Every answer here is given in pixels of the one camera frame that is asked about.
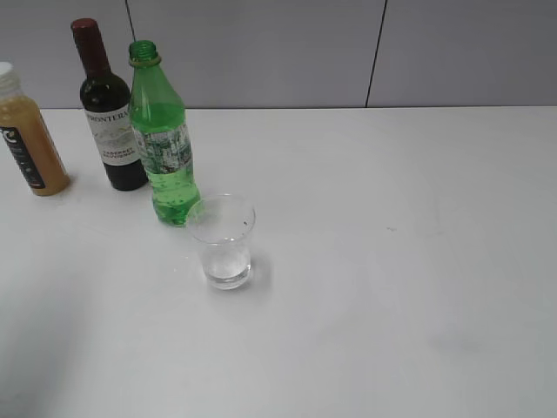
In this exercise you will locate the transparent plastic cup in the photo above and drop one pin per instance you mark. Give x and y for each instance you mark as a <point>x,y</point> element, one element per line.
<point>221,228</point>

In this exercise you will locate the red wine bottle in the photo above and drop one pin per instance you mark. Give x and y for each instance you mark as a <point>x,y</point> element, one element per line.
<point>105,98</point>

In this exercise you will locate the green sprite bottle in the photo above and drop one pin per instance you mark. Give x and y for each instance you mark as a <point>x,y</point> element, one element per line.
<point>158,121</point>

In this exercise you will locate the orange juice bottle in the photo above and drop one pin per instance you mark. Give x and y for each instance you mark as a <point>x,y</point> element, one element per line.
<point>25,133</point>

